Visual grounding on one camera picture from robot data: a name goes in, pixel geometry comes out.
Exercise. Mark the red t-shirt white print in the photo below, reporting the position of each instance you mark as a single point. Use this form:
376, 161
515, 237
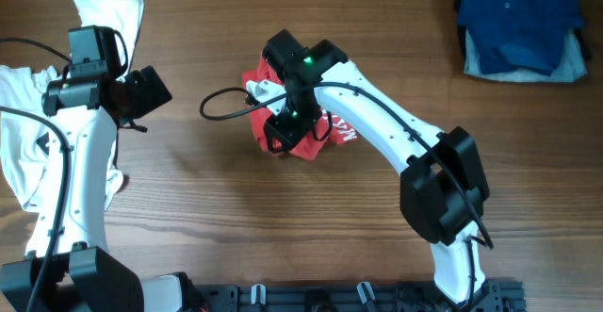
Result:
308, 148

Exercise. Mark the white t-shirt black logo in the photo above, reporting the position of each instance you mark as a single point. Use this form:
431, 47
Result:
24, 161

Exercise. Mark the folded light grey garment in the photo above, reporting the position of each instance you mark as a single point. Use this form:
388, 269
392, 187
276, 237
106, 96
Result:
572, 64

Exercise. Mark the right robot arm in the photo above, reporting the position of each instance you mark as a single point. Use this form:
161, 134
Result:
442, 181

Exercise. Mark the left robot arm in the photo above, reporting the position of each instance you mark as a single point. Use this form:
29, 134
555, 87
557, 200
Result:
67, 266

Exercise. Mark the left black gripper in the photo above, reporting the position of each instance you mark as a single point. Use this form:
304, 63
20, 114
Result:
151, 90

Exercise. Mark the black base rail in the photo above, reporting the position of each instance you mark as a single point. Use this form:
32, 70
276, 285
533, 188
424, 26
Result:
492, 296

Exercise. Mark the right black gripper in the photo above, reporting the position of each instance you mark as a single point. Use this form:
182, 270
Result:
285, 134

